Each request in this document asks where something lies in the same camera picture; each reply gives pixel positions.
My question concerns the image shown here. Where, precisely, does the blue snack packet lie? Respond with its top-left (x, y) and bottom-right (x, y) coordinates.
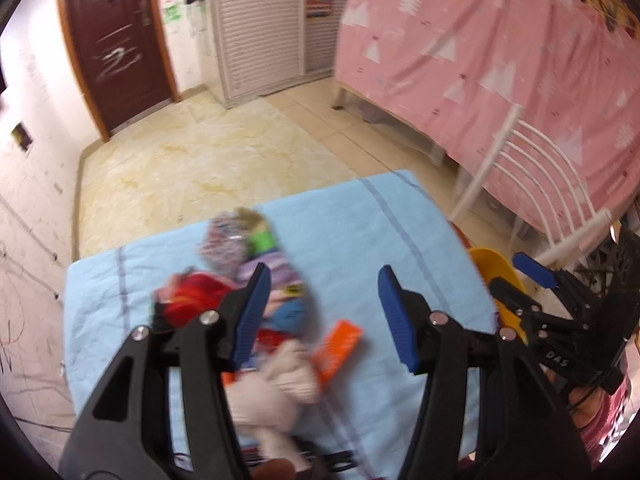
top-left (260, 300), bottom-right (308, 336)

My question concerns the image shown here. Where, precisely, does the light blue tablecloth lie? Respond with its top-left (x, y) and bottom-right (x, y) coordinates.
top-left (62, 170), bottom-right (501, 480)

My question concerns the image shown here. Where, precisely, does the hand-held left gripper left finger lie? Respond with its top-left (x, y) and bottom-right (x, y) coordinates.
top-left (59, 261), bottom-right (273, 480)

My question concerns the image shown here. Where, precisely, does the person's right forearm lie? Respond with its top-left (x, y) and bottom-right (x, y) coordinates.
top-left (577, 375), bottom-right (635, 467)

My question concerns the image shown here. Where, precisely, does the person's right hand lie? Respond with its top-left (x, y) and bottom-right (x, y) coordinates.
top-left (545, 367), bottom-right (603, 430)

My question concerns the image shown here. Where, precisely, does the yellow plastic basin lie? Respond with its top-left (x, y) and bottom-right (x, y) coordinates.
top-left (467, 246), bottom-right (528, 346)

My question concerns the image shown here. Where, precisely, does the pink printed bed sheet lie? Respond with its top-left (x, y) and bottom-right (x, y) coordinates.
top-left (334, 0), bottom-right (640, 271)

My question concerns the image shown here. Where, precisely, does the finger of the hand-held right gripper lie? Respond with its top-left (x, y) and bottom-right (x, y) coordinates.
top-left (488, 276), bottom-right (546, 333)
top-left (512, 252), bottom-right (603, 311)

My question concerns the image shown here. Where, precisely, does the speckled wrapper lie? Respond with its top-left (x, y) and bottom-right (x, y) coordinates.
top-left (197, 207), bottom-right (278, 278)

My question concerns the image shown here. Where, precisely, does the white metal chair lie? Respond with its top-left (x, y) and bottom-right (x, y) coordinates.
top-left (447, 105), bottom-right (613, 268)

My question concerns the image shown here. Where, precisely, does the brown door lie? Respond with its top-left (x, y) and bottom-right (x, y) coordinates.
top-left (56, 0), bottom-right (180, 142)

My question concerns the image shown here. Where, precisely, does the white louvered wardrobe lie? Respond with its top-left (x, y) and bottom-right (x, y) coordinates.
top-left (207, 0), bottom-right (351, 110)

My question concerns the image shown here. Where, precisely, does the purple snack packet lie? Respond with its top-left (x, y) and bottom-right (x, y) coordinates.
top-left (237, 230), bottom-right (306, 311)

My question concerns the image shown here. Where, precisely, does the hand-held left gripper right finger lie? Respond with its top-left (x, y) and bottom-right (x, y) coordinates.
top-left (377, 264), bottom-right (598, 480)

